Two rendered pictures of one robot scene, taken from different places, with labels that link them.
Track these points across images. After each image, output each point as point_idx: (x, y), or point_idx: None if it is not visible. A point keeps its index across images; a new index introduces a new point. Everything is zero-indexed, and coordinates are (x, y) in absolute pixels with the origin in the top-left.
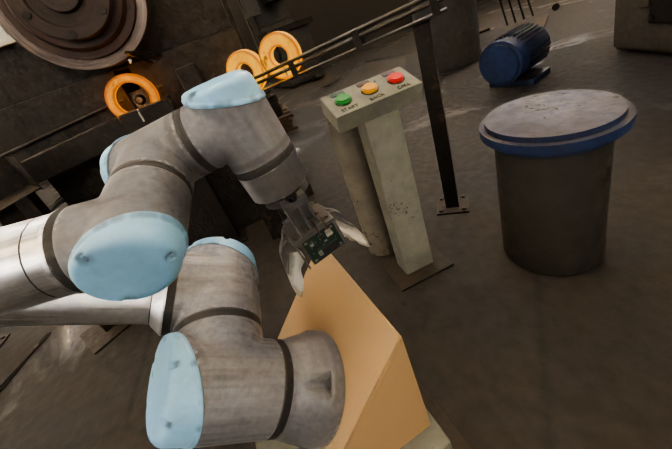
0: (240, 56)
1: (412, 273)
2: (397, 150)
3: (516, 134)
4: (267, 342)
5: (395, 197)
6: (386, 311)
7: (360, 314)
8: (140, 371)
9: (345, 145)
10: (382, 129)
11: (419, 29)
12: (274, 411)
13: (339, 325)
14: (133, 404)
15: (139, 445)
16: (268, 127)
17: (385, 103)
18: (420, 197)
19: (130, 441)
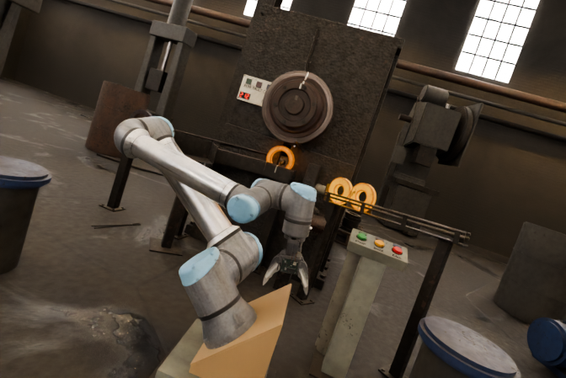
0: (343, 181)
1: (324, 373)
2: (370, 286)
3: (432, 330)
4: (236, 287)
5: (349, 311)
6: (289, 371)
7: (276, 313)
8: (159, 275)
9: (349, 263)
10: (370, 268)
11: (441, 243)
12: (216, 306)
13: (264, 314)
14: (146, 283)
15: (136, 298)
16: (306, 210)
17: (380, 256)
18: (381, 353)
19: (133, 294)
